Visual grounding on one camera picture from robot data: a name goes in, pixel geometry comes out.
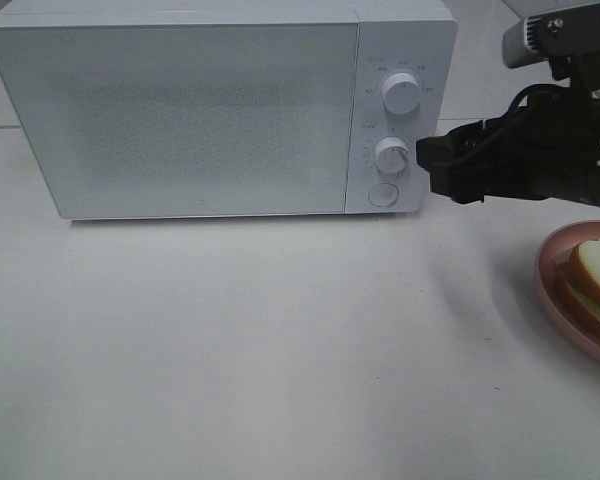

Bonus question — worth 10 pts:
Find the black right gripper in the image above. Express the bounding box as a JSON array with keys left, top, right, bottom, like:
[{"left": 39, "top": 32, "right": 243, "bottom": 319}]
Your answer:
[{"left": 415, "top": 47, "right": 600, "bottom": 214}]

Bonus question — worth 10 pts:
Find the pink round plate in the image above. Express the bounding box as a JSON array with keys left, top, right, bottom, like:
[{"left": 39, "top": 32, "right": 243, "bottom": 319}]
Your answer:
[{"left": 534, "top": 220, "right": 600, "bottom": 364}]

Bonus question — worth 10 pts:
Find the toy sandwich with bread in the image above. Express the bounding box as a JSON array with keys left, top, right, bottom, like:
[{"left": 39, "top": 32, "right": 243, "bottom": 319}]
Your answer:
[{"left": 553, "top": 238, "right": 600, "bottom": 339}]

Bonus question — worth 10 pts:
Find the white microwave door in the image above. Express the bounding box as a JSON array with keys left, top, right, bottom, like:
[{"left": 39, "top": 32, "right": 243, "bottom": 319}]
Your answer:
[{"left": 0, "top": 24, "right": 357, "bottom": 220}]

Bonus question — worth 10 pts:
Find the upper white microwave knob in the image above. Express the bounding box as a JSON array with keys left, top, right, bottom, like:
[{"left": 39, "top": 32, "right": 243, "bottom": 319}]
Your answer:
[{"left": 380, "top": 71, "right": 421, "bottom": 115}]

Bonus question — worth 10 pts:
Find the white microwave oven body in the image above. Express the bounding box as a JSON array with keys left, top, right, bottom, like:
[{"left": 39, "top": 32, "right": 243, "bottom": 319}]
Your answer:
[{"left": 0, "top": 1, "right": 457, "bottom": 218}]

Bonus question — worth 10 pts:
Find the black camera cable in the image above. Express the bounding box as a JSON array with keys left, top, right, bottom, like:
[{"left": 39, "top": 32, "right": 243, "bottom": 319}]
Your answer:
[{"left": 447, "top": 82, "right": 571, "bottom": 166}]

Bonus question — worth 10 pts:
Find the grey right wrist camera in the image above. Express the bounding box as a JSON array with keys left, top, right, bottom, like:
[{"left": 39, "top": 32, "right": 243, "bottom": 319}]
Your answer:
[{"left": 502, "top": 1, "right": 600, "bottom": 69}]

